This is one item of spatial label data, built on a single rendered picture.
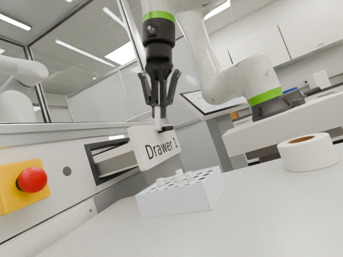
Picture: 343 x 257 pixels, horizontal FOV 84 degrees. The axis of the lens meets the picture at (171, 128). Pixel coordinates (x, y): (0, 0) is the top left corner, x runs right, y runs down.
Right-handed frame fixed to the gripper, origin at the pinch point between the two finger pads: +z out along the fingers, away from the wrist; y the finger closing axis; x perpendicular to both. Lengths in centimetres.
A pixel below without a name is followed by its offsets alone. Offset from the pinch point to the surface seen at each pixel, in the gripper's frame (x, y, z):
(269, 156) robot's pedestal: 22.4, 32.0, 13.0
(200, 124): 169, -20, 6
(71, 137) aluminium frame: -15.0, -16.9, 4.8
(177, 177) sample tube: -22.2, 12.8, 9.5
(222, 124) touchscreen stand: 100, 10, 3
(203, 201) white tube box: -25.6, 17.4, 11.2
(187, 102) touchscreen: 85, -14, -12
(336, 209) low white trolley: -30.3, 29.8, 8.1
